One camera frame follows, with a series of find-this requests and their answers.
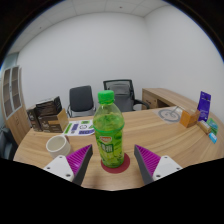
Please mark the green drink bottle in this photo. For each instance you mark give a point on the green drink bottle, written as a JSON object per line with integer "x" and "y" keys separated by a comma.
{"x": 109, "y": 133}

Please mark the small dark brown carton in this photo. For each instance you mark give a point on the small dark brown carton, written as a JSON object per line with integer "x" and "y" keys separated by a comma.
{"x": 32, "y": 120}

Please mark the small beige box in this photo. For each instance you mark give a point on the small beige box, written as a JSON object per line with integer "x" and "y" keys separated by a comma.
{"x": 204, "y": 127}

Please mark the black leather sofa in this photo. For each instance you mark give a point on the black leather sofa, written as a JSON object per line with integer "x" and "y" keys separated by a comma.
{"x": 6, "y": 143}

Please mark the large brown cardboard carton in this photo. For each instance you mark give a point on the large brown cardboard carton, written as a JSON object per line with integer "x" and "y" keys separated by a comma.
{"x": 53, "y": 123}

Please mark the orange wooden box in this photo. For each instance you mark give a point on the orange wooden box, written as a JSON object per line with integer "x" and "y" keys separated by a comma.
{"x": 189, "y": 119}

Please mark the small blue box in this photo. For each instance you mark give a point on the small blue box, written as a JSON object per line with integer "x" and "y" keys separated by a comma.
{"x": 212, "y": 138}

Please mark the black mesh office chair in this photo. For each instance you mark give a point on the black mesh office chair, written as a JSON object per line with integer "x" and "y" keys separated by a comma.
{"x": 138, "y": 103}

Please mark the dark grey visitor chair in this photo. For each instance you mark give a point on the dark grey visitor chair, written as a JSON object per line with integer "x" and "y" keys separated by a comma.
{"x": 81, "y": 98}

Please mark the small green box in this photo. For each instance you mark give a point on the small green box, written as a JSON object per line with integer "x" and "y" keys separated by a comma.
{"x": 213, "y": 126}

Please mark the flat dark brown carton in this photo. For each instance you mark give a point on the flat dark brown carton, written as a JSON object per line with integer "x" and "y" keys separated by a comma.
{"x": 48, "y": 106}

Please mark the printed paper sheet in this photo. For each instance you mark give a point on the printed paper sheet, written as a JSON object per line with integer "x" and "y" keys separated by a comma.
{"x": 78, "y": 128}

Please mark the flat round red coaster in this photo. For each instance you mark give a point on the flat round red coaster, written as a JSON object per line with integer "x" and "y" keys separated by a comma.
{"x": 126, "y": 165}

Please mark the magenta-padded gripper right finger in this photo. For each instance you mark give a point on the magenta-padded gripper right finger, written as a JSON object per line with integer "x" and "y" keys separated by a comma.
{"x": 166, "y": 166}

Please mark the purple packet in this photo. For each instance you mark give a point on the purple packet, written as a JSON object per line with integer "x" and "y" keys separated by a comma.
{"x": 204, "y": 106}

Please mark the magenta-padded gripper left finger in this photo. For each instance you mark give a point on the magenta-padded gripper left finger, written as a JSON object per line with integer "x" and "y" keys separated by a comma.
{"x": 58, "y": 166}

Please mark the wooden side desk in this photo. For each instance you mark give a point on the wooden side desk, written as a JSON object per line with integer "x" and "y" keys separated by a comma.
{"x": 166, "y": 96}

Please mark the wooden shelf cabinet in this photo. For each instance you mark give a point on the wooden shelf cabinet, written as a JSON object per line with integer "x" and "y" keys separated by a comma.
{"x": 18, "y": 123}

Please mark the white and brown mug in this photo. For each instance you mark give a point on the white and brown mug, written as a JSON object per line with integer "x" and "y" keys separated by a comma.
{"x": 57, "y": 146}

